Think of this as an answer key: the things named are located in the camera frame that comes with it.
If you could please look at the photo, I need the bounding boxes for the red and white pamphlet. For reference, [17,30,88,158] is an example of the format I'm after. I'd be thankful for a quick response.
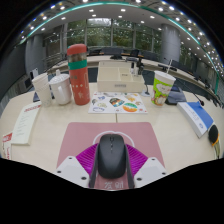
[1,131,14,160]

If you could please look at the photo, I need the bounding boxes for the red bottle with green band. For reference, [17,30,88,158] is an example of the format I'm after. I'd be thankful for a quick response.
[66,43,91,106]

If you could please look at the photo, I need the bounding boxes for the white leaflet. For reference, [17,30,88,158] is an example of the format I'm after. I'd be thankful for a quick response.
[10,101,43,146]

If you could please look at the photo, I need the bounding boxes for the cream cardboard box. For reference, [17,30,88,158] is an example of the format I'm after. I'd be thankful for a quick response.
[96,60,147,94]

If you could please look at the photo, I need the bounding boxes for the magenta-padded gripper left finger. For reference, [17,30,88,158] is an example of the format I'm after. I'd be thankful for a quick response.
[54,143,101,189]

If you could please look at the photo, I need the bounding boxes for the pink printed mouse pad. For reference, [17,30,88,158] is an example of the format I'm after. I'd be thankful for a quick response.
[55,121,166,191]

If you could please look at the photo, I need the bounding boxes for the ceiling lights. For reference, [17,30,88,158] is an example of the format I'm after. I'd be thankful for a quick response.
[19,0,224,68]

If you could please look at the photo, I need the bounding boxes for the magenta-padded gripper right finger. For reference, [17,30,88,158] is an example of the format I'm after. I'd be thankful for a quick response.
[123,143,168,190]

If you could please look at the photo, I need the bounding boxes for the black desktop device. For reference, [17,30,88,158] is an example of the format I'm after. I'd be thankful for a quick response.
[164,84,188,106]

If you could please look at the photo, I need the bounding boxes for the white lidded mug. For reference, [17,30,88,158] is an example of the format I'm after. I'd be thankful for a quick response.
[48,69,73,106]

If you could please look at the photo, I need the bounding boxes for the black handheld microphone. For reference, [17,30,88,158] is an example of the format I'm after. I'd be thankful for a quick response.
[207,123,222,160]

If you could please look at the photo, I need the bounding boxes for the stack of white paper cups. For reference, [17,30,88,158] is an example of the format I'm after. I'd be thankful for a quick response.
[31,72,53,108]

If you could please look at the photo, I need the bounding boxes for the black computer mouse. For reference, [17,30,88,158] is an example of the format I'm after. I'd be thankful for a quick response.
[97,133,127,180]

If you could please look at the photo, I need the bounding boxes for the printed paper cup with straw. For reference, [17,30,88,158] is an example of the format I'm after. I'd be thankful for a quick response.
[150,59,177,107]

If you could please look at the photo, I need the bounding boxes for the dark office chairs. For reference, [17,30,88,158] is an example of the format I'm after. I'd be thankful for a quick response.
[88,46,201,73]

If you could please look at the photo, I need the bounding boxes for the white sticker sheet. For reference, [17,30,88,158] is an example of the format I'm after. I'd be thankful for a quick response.
[87,91,148,115]

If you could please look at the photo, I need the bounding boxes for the blue and white book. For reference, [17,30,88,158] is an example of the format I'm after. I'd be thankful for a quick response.
[176,101,215,139]

